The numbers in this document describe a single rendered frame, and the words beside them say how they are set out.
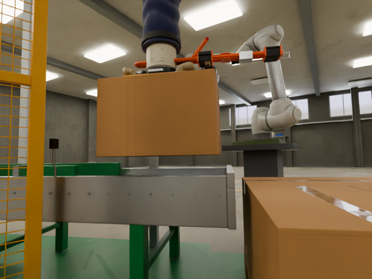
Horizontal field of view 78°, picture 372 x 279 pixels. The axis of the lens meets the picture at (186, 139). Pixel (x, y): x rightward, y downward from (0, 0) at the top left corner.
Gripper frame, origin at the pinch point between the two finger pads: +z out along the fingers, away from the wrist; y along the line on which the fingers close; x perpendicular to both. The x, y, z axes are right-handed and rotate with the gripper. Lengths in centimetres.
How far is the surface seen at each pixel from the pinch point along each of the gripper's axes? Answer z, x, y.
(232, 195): 35, -11, 68
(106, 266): -13, 67, 121
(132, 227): 35, 29, 81
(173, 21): 5.6, 17.8, -20.4
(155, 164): -47, 45, 59
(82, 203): 35, 51, 72
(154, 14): 10.5, 27.2, -22.6
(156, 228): -47, 45, 107
